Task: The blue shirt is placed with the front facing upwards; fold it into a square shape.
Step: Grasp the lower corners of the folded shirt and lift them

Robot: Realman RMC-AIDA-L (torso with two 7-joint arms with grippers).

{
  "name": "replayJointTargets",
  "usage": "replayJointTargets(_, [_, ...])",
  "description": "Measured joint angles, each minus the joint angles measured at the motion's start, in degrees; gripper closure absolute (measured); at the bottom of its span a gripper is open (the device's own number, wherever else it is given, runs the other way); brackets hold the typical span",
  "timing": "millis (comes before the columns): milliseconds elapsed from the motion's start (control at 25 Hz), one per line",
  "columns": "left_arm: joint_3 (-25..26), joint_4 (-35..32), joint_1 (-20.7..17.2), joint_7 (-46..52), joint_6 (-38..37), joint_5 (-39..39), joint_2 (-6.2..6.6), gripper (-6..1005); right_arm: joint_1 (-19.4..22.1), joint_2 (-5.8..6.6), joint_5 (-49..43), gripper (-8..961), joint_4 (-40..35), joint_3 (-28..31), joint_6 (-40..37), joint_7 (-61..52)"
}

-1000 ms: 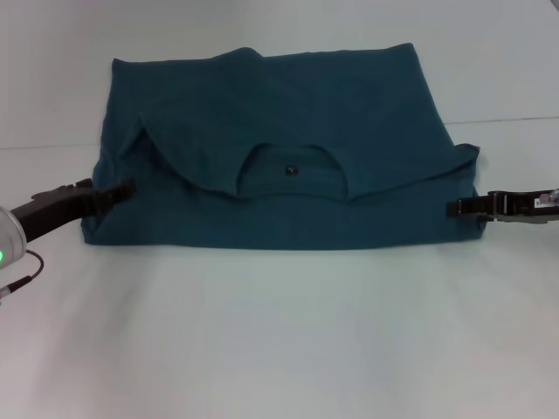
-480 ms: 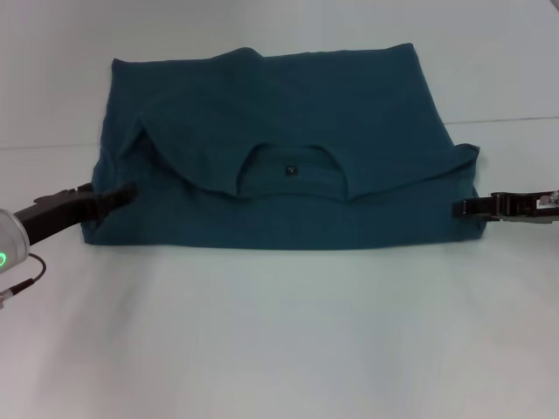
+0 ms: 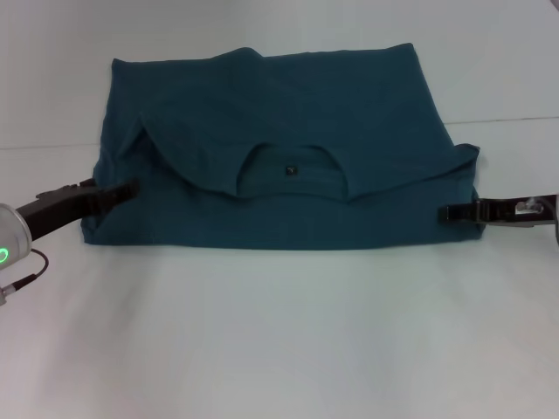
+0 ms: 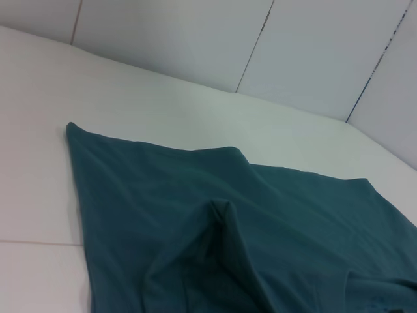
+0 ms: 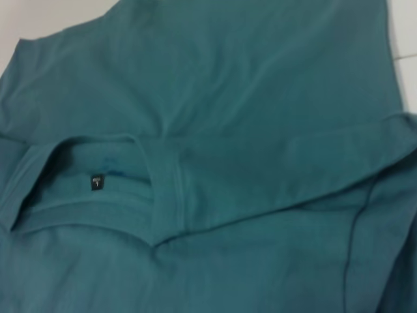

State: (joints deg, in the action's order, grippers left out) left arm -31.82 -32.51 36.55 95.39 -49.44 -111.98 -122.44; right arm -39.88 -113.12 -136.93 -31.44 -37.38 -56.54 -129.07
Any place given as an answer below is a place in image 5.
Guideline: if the teal t-shirt with white lettering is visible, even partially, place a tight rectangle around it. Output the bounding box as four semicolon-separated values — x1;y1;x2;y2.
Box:
0;0;417;313

